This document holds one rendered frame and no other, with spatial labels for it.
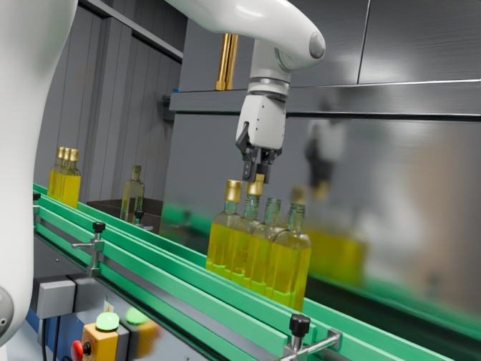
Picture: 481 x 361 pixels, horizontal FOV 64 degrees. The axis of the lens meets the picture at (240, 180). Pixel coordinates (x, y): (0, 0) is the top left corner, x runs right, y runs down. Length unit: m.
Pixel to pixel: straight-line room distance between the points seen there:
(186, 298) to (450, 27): 0.68
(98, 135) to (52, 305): 2.86
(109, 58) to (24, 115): 3.42
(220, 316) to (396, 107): 0.50
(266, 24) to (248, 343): 0.52
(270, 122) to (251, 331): 0.39
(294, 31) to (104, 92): 3.27
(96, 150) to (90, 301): 2.90
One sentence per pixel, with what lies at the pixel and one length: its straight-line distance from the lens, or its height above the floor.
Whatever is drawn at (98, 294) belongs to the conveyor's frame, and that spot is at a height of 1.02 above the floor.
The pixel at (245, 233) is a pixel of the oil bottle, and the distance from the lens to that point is 0.77.
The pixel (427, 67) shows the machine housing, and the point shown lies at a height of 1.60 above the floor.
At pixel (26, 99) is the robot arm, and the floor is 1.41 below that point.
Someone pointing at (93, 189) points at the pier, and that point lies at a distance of 3.89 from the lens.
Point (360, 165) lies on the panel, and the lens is 0.80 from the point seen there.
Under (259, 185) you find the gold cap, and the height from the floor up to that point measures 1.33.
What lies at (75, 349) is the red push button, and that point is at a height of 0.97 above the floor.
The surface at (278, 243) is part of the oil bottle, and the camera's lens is 0.71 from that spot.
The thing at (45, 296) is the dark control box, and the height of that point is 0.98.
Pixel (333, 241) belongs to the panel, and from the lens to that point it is 0.82.
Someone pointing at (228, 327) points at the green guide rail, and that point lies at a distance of 0.67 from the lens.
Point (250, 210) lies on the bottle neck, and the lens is 0.78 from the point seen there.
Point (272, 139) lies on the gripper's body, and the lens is 0.78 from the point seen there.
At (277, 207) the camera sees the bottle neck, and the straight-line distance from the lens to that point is 0.74.
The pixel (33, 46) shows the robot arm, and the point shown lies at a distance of 0.52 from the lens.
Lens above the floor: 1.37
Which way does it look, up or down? 3 degrees down
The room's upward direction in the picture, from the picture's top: 8 degrees clockwise
